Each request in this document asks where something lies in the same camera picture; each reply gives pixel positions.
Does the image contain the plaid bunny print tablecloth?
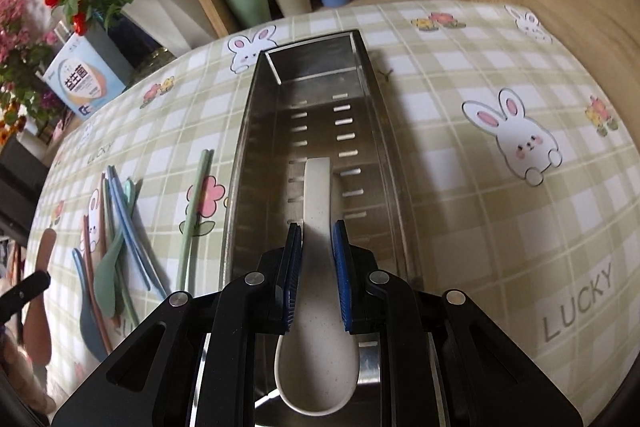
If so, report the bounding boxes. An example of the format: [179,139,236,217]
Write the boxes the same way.
[22,0,640,427]

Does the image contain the green spoon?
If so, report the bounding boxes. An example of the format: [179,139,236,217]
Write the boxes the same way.
[94,177,138,320]

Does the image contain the white spoon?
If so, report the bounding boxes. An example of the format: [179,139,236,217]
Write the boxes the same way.
[274,158,362,413]

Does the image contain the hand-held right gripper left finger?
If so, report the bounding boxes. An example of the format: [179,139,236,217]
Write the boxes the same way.
[50,221,306,427]

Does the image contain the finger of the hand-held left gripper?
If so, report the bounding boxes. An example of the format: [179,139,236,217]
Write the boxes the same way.
[0,270,52,323]

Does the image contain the person's left hand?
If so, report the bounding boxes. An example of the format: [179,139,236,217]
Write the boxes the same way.
[0,327,56,413]

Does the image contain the blue spoon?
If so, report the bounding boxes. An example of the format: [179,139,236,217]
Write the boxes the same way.
[71,247,116,363]

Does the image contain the pink spoon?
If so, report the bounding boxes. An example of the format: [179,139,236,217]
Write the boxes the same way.
[22,224,58,365]

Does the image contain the white vase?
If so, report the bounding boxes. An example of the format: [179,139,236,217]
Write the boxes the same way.
[120,0,216,58]

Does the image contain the light blue box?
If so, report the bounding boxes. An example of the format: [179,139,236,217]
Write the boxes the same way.
[42,32,128,120]

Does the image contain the green cup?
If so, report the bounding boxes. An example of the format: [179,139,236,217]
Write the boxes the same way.
[221,0,272,28]

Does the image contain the dark blue vase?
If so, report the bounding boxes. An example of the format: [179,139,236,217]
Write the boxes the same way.
[102,9,161,62]

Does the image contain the pink artificial flowers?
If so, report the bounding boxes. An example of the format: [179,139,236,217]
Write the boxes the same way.
[0,0,61,142]

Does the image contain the black stand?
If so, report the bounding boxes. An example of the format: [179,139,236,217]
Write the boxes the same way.
[0,137,51,238]

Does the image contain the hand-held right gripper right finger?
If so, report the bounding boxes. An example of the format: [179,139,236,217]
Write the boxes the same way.
[332,219,586,427]

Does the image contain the pink chopstick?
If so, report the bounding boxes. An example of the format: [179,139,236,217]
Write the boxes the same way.
[80,214,121,328]

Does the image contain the metal utensil tray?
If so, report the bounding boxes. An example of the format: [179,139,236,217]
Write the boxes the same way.
[220,29,431,427]

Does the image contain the gold tin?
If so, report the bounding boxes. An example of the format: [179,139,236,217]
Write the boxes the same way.
[132,47,176,75]

